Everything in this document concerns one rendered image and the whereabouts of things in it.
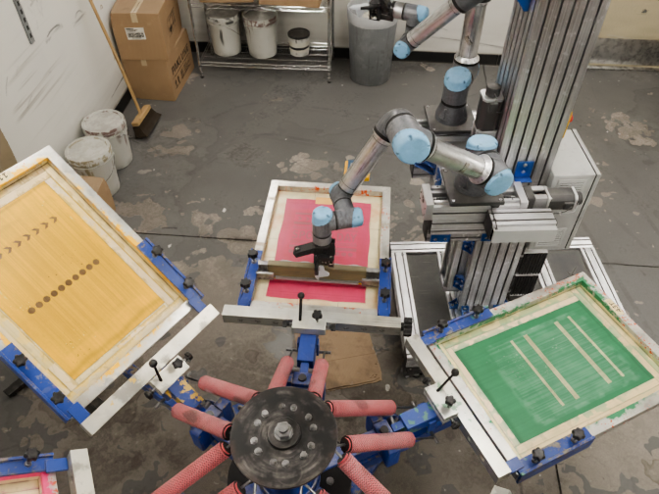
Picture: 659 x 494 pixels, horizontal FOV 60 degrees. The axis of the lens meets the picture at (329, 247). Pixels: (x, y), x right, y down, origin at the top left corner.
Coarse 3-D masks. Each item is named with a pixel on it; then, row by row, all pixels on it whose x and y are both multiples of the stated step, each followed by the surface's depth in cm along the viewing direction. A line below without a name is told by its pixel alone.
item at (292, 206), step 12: (288, 204) 275; (300, 204) 275; (312, 204) 275; (324, 204) 275; (288, 216) 270; (288, 228) 264; (288, 240) 259; (276, 288) 239; (288, 288) 239; (300, 288) 239; (312, 288) 239
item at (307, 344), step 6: (300, 336) 213; (306, 336) 212; (312, 336) 212; (300, 342) 211; (306, 342) 211; (312, 342) 211; (300, 348) 209; (306, 348) 209; (312, 348) 209; (300, 354) 207; (306, 354) 207; (312, 354) 207; (300, 360) 206; (306, 360) 206; (312, 360) 206; (312, 366) 208
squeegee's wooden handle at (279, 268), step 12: (276, 264) 235; (288, 264) 235; (300, 264) 235; (312, 264) 235; (300, 276) 238; (312, 276) 238; (324, 276) 237; (336, 276) 236; (348, 276) 235; (360, 276) 235
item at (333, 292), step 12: (360, 204) 275; (360, 228) 264; (360, 240) 259; (360, 252) 254; (348, 264) 249; (360, 264) 249; (324, 288) 239; (336, 288) 239; (348, 288) 239; (360, 288) 239; (336, 300) 235; (348, 300) 235; (360, 300) 235
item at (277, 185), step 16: (272, 192) 276; (320, 192) 280; (368, 192) 278; (384, 192) 276; (272, 208) 268; (384, 208) 268; (384, 224) 261; (384, 240) 254; (384, 256) 247; (256, 304) 229; (272, 304) 229; (288, 304) 229; (304, 304) 229
